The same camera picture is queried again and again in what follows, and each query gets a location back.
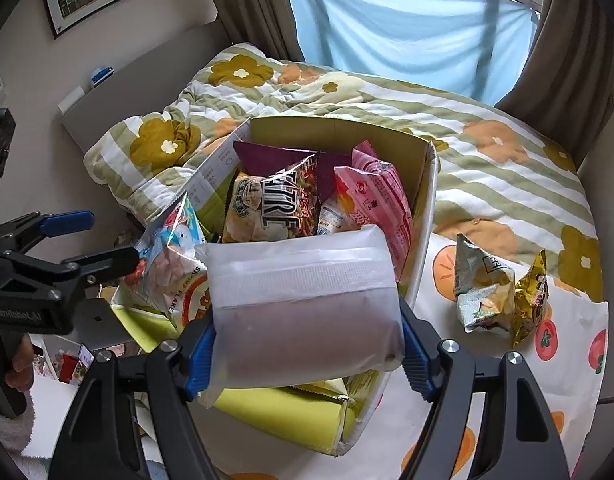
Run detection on Oishi shrimp flakes bag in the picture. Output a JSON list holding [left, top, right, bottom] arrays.
[[124, 194, 211, 332]]

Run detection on silver potato chips bag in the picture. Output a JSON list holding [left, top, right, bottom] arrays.
[[453, 233, 515, 339]]

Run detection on gold cocoa pillows bag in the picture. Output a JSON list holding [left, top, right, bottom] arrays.
[[511, 250, 549, 348]]

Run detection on translucent white snack pack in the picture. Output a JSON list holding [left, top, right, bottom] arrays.
[[201, 226, 405, 406]]

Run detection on person's left hand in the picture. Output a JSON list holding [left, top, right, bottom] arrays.
[[1, 334, 34, 393]]

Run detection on purple snack bag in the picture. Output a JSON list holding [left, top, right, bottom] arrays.
[[233, 141, 351, 202]]

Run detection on grey headboard shelf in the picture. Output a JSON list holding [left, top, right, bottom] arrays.
[[62, 20, 231, 153]]

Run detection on mixed nuts snack bag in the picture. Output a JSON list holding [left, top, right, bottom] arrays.
[[221, 155, 319, 243]]

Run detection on pink snack bag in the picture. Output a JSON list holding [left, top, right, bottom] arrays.
[[333, 141, 413, 281]]

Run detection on blue white snack bag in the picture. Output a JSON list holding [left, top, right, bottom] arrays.
[[316, 196, 360, 235]]

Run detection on striped floral quilt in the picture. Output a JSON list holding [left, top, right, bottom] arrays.
[[84, 44, 604, 302]]

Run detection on brown left curtain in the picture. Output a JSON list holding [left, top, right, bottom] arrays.
[[213, 0, 304, 62]]

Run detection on brown curtain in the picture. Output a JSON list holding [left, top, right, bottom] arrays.
[[496, 0, 614, 166], [213, 0, 304, 62]]

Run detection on brown right curtain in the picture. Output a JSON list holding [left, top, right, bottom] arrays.
[[496, 0, 614, 166]]

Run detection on light blue window cloth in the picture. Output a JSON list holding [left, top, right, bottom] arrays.
[[290, 0, 538, 105]]

